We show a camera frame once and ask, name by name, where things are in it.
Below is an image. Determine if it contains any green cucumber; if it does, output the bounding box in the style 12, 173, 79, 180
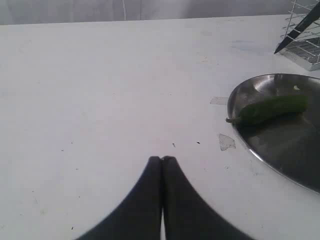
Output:
225, 95, 308, 126

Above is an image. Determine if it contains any chrome wire utensil holder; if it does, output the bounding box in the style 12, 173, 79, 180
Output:
276, 0, 320, 71

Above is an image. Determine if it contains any round steel plate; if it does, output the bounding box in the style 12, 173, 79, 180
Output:
227, 73, 320, 193

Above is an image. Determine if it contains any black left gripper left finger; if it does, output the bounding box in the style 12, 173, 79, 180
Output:
78, 156, 163, 240

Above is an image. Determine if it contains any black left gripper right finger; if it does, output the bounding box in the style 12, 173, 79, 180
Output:
162, 156, 251, 240

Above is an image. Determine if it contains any black knife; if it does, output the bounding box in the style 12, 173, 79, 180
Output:
274, 2, 320, 54

